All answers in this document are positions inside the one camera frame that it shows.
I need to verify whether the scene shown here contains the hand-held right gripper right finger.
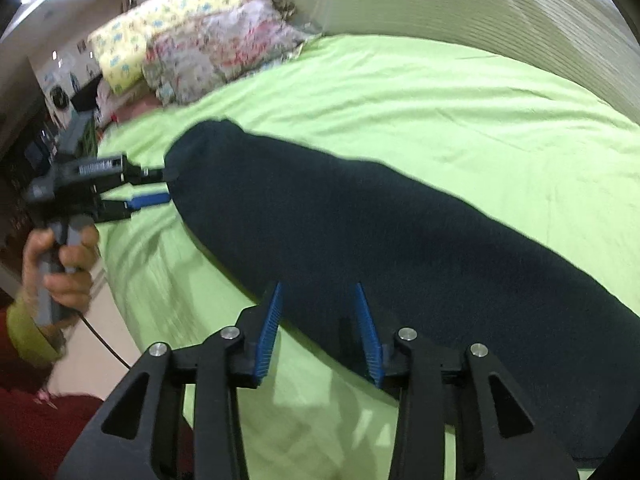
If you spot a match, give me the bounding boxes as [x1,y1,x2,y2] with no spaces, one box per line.
[354,282,581,480]

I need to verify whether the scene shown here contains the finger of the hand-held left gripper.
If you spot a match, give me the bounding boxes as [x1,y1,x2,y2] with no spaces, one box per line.
[95,192,172,225]
[121,157,171,187]

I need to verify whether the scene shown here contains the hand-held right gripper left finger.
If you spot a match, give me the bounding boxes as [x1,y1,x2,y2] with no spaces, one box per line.
[56,281,285,480]

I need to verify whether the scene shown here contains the dark navy pants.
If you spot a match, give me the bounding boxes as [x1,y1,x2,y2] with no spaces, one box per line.
[164,118,640,467]

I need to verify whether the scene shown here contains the person's left forearm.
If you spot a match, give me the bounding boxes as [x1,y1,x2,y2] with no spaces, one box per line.
[5,287,68,366]

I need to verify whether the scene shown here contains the person's left hand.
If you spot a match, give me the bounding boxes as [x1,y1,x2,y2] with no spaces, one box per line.
[22,224,101,333]

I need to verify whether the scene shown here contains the floral patterned pillow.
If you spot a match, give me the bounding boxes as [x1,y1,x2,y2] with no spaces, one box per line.
[141,0,323,106]

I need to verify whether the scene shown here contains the yellow patterned pillow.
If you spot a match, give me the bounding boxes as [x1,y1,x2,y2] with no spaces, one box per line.
[87,0,247,96]

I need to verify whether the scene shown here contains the green bed sheet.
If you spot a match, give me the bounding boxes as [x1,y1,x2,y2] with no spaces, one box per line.
[94,35,640,480]

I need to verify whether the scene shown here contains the person's red clothing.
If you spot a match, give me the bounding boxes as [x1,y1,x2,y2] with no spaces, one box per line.
[0,295,196,480]

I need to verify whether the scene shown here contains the white ribbed blanket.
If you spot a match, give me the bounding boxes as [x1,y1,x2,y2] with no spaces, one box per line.
[243,0,640,133]

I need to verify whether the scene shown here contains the black cable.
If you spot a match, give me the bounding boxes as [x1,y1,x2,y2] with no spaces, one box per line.
[75,312,132,370]

